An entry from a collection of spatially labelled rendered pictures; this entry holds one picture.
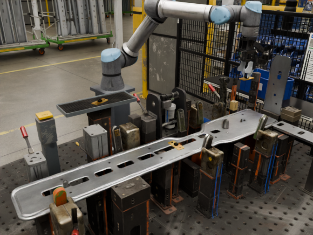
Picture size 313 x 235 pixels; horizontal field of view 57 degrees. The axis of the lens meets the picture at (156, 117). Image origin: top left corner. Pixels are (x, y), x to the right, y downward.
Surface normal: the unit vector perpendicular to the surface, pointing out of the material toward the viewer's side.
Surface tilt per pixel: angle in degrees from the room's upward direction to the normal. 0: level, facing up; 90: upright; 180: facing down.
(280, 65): 90
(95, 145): 90
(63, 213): 0
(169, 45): 89
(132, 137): 90
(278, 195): 0
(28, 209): 0
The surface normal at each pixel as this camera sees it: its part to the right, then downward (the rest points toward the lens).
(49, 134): 0.59, 0.34
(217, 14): -0.53, 0.35
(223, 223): 0.01, -0.91
